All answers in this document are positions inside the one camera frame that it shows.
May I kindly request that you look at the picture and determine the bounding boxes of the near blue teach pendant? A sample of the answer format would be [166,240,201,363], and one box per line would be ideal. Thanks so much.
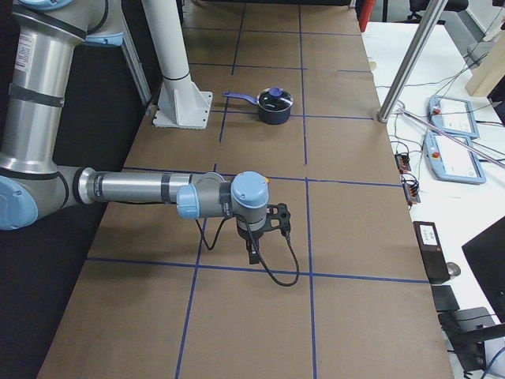
[424,131,487,185]

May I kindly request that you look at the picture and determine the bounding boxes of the black monitor stand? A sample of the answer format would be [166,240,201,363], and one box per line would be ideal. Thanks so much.
[431,285,504,378]

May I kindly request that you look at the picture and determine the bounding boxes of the orange black connector far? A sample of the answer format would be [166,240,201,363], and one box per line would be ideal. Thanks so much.
[395,152,411,173]

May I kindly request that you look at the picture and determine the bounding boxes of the black monitor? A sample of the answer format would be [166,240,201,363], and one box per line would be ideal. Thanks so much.
[462,224,504,319]

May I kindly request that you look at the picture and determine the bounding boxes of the dark blue saucepan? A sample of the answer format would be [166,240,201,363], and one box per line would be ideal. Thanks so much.
[223,87,294,125]

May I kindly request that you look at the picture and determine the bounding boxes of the aluminium frame post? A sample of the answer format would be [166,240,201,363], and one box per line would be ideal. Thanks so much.
[377,0,448,123]

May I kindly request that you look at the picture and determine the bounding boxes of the orange black connector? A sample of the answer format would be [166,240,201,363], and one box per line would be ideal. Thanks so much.
[395,152,411,173]
[402,178,421,206]

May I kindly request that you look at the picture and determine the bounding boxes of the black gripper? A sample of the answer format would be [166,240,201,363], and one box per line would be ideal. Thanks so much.
[236,219,264,265]

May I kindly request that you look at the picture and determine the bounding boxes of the blue teach pendant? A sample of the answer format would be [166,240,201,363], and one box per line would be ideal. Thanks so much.
[424,131,487,185]
[428,95,480,139]

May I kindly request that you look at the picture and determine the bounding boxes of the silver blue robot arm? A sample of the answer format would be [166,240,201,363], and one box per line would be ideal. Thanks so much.
[1,1,273,264]

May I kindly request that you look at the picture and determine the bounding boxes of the black box with label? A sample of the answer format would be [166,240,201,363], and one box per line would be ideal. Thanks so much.
[413,221,450,284]

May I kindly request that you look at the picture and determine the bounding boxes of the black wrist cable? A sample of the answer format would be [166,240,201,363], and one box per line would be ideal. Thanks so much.
[194,217,301,287]

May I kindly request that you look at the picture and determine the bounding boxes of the white pedestal column base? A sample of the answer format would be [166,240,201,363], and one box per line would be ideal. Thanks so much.
[142,0,213,129]

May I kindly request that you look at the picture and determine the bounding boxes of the glass lid blue knob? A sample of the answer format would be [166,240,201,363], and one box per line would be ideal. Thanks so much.
[257,87,294,112]

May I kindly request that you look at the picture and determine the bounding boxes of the far blue teach pendant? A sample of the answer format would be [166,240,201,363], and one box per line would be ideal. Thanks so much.
[428,95,480,139]

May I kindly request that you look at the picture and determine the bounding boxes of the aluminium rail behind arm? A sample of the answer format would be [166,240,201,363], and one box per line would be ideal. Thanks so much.
[122,32,152,106]

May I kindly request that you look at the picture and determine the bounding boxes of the orange black connector near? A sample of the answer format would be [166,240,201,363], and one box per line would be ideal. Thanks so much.
[402,178,421,206]

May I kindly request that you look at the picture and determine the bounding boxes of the thin metal rod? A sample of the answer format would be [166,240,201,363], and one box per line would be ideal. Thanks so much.
[398,108,505,169]

